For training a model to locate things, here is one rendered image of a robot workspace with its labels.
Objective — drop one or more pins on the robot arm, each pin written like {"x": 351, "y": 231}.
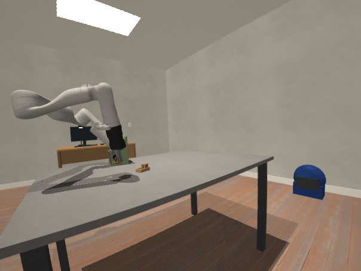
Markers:
{"x": 27, "y": 105}

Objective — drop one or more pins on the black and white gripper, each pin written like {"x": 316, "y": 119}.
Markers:
{"x": 114, "y": 133}

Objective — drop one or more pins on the small wooden tray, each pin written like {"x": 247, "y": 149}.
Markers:
{"x": 140, "y": 170}

